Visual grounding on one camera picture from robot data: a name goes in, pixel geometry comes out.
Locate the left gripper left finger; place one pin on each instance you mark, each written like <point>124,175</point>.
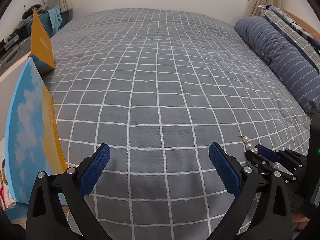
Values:
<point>46,218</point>

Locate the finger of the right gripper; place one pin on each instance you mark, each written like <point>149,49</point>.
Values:
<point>267,153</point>
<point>255,160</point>

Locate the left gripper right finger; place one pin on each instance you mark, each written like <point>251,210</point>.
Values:
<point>272,218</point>

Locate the white pearl earring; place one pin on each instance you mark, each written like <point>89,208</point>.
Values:
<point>247,144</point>

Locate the person's right hand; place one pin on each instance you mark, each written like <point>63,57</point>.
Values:
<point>300,219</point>

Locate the blue and yellow gift box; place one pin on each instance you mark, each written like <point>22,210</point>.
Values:
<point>29,138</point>

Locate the blue striped rolled duvet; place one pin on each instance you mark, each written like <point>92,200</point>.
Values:
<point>287,62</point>

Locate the grey checked pillow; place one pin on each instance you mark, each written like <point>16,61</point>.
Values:
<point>297,40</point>

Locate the grey checked bed sheet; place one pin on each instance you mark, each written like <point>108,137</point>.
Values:
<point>159,87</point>

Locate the wooden headboard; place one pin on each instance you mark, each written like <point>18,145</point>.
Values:
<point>307,27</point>

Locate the dark patterned pillow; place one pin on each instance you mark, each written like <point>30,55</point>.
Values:
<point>293,24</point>

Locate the grey hard case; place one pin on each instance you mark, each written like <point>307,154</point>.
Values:
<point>14,54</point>

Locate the light blue cloth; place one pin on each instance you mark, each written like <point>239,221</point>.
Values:
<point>55,18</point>

